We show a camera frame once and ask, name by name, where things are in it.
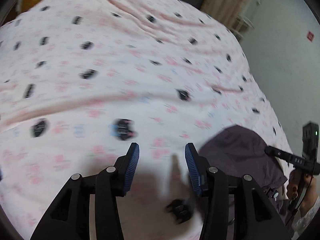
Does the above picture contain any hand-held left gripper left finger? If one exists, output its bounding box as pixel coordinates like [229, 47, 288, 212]
[30, 142, 140, 240]

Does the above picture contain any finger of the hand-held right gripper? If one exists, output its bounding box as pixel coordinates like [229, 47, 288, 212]
[264, 146, 320, 175]

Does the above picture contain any person's right hand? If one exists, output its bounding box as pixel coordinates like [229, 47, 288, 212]
[286, 169, 320, 212]

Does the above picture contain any grey and purple jacket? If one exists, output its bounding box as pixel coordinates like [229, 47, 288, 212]
[199, 124, 294, 230]

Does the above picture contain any white shelf rack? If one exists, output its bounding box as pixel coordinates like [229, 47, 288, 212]
[231, 15, 254, 42]

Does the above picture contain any beige curtain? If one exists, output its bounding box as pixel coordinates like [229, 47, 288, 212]
[200, 0, 258, 32]

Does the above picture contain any pink cat print blanket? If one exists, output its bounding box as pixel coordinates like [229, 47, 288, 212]
[0, 0, 294, 240]

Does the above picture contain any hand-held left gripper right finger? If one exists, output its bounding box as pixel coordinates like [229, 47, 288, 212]
[184, 142, 293, 240]

